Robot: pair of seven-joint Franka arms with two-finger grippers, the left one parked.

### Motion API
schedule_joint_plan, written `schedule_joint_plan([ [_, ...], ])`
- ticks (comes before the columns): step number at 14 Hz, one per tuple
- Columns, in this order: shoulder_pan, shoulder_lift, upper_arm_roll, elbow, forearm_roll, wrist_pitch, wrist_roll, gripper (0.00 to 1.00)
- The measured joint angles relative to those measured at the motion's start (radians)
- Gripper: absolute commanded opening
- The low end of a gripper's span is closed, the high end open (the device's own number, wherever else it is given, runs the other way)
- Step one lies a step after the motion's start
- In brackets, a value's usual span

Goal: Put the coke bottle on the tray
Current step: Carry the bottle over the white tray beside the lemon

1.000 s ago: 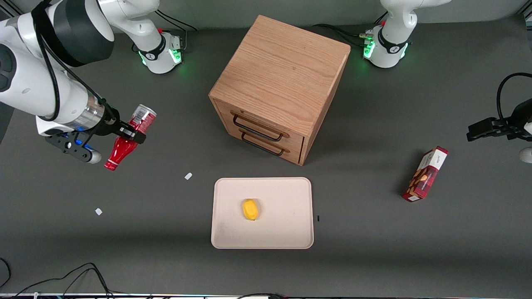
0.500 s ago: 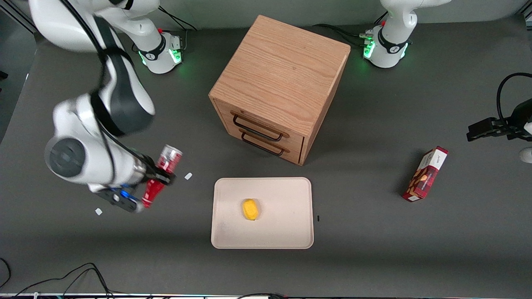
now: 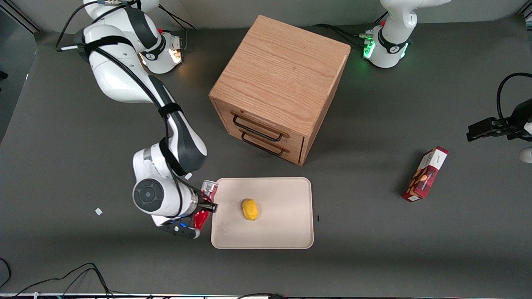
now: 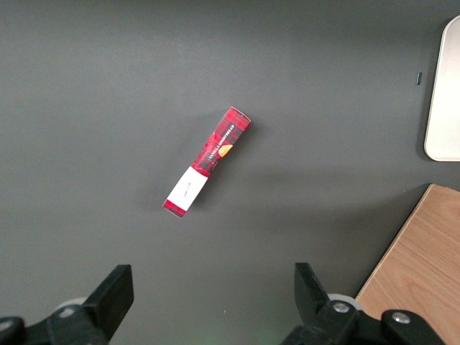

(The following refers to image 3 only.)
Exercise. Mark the wooden lower drawer front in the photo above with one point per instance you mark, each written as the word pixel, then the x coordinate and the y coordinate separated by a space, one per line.
pixel 291 154

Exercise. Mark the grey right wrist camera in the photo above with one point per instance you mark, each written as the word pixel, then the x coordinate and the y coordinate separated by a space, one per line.
pixel 178 229

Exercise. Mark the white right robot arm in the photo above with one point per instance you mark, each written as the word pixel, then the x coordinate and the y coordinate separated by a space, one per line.
pixel 112 74

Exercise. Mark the wooden upper drawer front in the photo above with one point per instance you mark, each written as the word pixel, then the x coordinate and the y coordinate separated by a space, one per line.
pixel 296 139

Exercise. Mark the wooden drawer cabinet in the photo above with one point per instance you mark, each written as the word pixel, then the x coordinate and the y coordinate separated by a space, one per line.
pixel 282 70

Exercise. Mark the cream plastic tray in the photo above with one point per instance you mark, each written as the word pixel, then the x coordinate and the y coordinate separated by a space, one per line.
pixel 282 216

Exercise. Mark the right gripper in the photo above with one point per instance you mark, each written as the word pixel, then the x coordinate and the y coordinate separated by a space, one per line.
pixel 205 204

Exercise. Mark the wooden drawer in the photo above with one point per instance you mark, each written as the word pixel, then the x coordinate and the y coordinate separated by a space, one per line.
pixel 296 139
pixel 291 154

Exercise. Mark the red cookie box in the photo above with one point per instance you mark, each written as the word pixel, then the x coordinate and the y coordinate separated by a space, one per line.
pixel 426 174

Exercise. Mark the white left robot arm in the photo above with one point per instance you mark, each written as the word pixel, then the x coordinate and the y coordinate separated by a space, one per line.
pixel 395 37

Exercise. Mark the yellow lemon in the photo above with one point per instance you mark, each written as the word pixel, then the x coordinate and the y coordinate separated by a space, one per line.
pixel 250 209

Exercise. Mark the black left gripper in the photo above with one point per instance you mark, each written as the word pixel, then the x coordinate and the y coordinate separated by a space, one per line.
pixel 512 124

